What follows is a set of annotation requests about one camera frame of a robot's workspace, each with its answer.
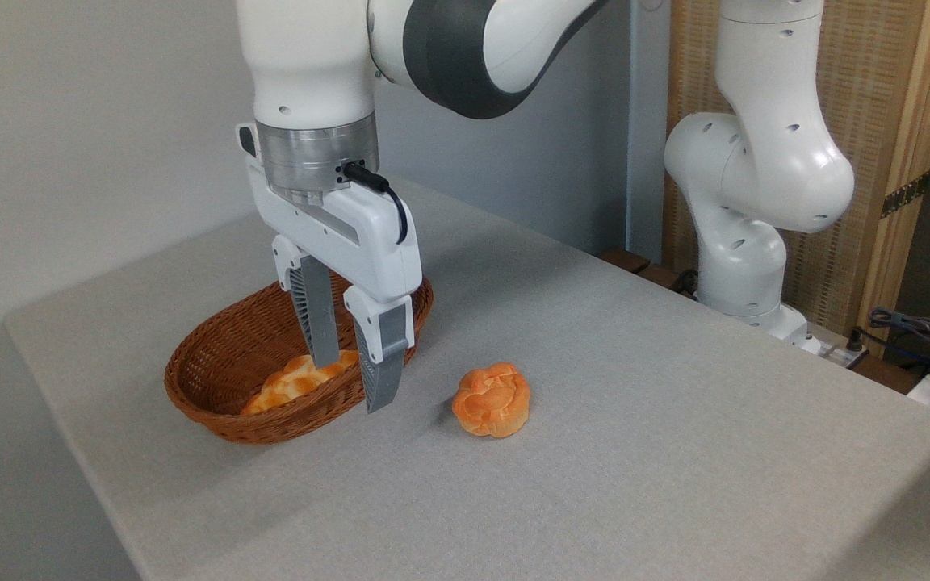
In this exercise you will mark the wooden woven screen panel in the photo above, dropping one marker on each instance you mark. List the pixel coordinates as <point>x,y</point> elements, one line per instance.
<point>885,97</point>

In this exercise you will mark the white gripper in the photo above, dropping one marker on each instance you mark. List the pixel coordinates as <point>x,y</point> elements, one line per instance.
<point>368,242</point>

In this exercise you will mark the brown wicker basket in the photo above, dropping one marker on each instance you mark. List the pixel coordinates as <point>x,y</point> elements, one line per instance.
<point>215,363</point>

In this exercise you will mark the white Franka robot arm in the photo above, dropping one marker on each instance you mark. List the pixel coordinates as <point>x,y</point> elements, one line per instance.
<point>756,161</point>

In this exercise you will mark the braided bread loaf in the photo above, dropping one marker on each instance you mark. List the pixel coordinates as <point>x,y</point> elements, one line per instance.
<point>291,386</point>

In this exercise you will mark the black metal screen hinge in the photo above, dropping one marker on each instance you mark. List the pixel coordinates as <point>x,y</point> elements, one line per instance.
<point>905,195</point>

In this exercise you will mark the round orange bread bun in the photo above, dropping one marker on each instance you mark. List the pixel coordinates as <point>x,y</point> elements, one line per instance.
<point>491,401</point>

